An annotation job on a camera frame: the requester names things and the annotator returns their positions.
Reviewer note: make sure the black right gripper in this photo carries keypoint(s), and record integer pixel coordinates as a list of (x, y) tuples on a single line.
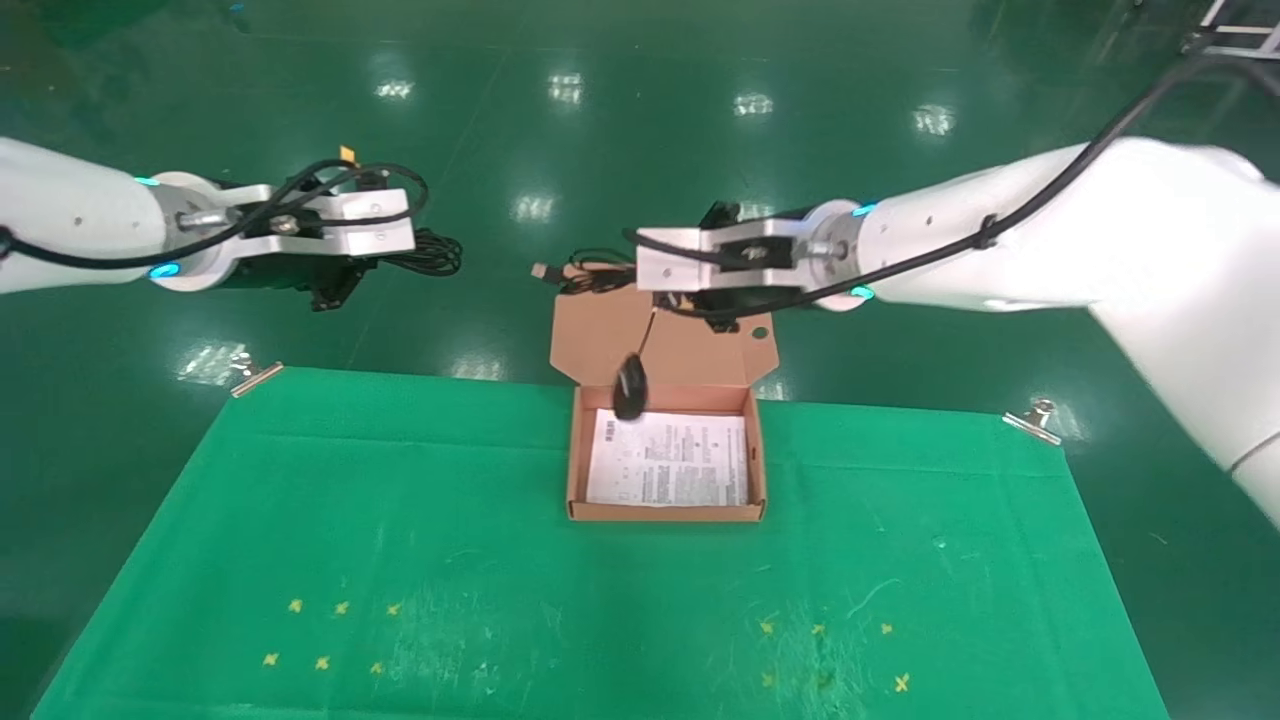
[(770, 302)]

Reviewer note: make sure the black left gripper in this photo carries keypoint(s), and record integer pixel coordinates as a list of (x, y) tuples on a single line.
[(270, 275)]

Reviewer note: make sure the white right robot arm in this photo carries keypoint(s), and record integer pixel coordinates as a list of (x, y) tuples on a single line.
[(1100, 230)]

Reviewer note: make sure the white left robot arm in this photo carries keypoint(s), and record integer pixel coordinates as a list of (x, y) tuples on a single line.
[(70, 210)]

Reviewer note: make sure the orange cardboard box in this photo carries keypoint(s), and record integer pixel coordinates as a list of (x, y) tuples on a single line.
[(690, 360)]

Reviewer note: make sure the metal binder clip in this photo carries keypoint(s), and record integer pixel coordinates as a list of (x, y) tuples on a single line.
[(255, 376), (1035, 422)]

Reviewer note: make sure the white printed paper sheet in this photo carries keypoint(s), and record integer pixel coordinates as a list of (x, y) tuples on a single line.
[(680, 465)]

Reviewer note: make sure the green table cloth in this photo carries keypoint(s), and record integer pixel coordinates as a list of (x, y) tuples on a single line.
[(500, 600)]

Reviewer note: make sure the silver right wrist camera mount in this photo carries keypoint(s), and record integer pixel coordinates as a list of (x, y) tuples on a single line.
[(670, 265)]

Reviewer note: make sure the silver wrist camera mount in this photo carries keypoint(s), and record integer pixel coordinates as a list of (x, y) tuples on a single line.
[(380, 235), (670, 265)]

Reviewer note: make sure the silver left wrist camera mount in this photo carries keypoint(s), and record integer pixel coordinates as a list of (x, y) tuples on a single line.
[(380, 235)]

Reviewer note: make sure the white metal frame cart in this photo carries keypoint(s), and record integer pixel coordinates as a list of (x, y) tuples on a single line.
[(1250, 29)]

